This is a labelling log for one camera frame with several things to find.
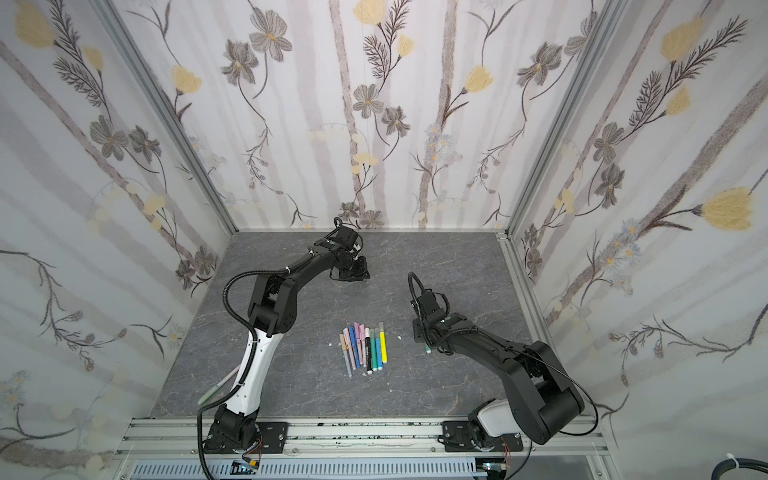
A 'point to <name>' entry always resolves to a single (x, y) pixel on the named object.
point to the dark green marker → (373, 350)
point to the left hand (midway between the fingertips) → (366, 268)
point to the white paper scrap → (399, 337)
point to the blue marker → (378, 349)
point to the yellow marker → (383, 343)
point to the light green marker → (428, 349)
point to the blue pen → (353, 346)
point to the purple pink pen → (357, 337)
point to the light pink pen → (347, 340)
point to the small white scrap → (330, 344)
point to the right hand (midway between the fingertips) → (418, 320)
